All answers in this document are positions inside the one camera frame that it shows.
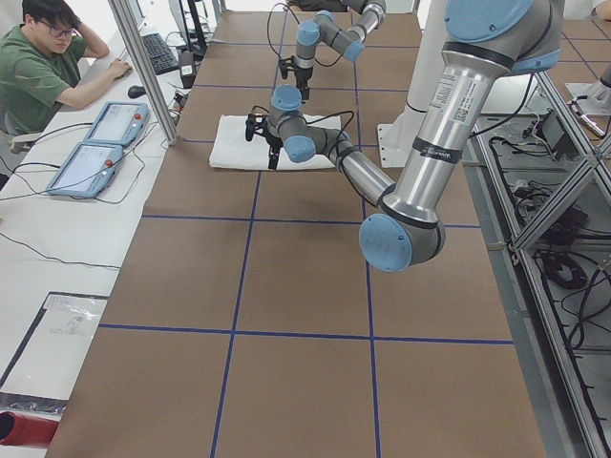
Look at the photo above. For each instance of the aluminium frame post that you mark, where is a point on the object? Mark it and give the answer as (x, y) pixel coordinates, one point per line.
(127, 27)

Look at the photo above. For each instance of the black keyboard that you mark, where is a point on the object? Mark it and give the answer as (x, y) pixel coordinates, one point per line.
(160, 55)

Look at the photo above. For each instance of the white long-sleeve printed shirt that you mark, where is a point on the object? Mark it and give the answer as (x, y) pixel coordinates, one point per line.
(232, 151)

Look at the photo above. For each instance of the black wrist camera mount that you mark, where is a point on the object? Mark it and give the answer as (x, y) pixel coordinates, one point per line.
(254, 125)
(287, 66)

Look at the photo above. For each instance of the aluminium frame rack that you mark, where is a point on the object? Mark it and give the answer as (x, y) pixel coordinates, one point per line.
(539, 167)

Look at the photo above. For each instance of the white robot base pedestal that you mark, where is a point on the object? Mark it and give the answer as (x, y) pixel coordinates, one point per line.
(395, 140)

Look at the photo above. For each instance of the upper blue teach pendant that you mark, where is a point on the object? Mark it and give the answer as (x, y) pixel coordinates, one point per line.
(118, 123)

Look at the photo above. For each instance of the black computer mouse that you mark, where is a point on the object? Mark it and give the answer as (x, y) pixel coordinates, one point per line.
(136, 91)

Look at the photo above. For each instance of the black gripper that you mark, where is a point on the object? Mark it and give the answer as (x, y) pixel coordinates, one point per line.
(273, 145)
(302, 77)

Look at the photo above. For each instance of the lower blue teach pendant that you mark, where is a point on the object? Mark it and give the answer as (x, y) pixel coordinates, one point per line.
(86, 171)

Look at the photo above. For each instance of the person in green shirt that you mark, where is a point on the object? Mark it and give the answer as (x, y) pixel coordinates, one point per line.
(39, 66)

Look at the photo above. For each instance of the clear plastic document sleeve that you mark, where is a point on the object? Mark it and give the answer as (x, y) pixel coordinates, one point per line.
(43, 350)

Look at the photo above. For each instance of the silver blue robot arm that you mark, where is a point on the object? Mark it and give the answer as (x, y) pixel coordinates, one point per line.
(322, 28)
(483, 41)

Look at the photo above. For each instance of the blue teach pendant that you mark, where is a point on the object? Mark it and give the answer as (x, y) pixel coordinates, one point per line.
(118, 123)
(86, 171)

